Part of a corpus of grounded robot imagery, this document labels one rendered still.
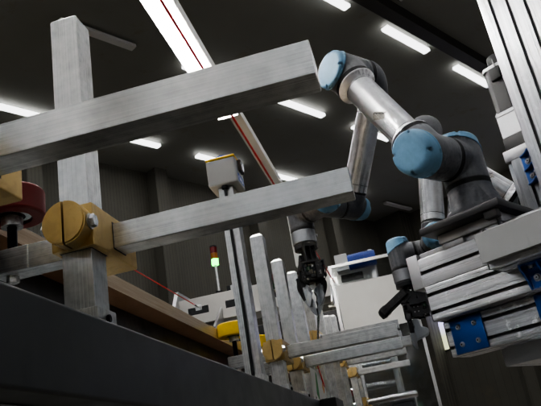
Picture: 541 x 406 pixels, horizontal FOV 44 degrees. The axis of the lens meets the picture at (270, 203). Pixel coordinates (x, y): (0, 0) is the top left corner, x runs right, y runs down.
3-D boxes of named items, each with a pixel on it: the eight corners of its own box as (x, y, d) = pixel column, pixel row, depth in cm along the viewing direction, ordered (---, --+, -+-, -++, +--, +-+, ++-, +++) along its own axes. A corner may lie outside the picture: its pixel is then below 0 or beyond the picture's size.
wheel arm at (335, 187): (357, 208, 75) (349, 173, 76) (354, 197, 72) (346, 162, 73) (6, 289, 81) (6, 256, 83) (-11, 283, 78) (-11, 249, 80)
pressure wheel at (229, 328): (242, 368, 177) (236, 325, 181) (259, 362, 171) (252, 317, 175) (216, 370, 172) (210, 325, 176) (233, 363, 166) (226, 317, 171)
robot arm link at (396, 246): (410, 233, 221) (384, 238, 221) (418, 264, 217) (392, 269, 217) (408, 240, 228) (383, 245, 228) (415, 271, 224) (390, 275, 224)
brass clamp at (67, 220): (142, 268, 82) (138, 230, 84) (90, 238, 70) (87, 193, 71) (96, 279, 83) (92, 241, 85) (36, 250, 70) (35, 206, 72)
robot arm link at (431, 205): (444, 101, 220) (456, 244, 203) (440, 118, 231) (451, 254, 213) (409, 102, 222) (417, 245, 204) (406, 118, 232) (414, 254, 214)
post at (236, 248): (270, 386, 141) (239, 190, 157) (264, 383, 136) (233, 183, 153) (249, 390, 141) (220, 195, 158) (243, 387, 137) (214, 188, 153)
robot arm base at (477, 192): (518, 213, 172) (507, 178, 175) (489, 204, 161) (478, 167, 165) (468, 233, 181) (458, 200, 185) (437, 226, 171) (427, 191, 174)
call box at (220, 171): (245, 193, 158) (241, 163, 161) (237, 183, 151) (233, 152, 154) (217, 200, 159) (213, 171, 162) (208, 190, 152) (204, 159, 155)
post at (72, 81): (117, 405, 69) (88, 25, 87) (101, 403, 66) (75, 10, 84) (85, 412, 70) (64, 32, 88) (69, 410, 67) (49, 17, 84)
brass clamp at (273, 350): (296, 363, 173) (293, 344, 175) (286, 357, 161) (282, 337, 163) (273, 368, 174) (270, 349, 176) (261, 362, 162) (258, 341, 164)
